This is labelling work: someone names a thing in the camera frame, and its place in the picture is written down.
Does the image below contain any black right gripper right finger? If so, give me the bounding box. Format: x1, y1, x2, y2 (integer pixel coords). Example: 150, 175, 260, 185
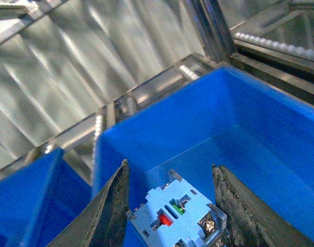
212, 164, 314, 246

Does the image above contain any grey button contact block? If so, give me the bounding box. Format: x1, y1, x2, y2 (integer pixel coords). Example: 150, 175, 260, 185
126, 170, 230, 246

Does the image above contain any blue lower right bin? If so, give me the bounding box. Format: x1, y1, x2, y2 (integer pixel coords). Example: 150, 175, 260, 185
93, 67, 314, 241

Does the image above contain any blue bin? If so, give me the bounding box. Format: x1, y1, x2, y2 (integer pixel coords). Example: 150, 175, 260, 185
93, 67, 314, 241
0, 148, 91, 246

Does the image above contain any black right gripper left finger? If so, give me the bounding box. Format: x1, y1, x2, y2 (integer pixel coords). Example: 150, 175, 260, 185
48, 159, 130, 246

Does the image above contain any blue lower middle bin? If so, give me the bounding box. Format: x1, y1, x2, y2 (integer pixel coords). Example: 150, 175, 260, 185
0, 148, 91, 246

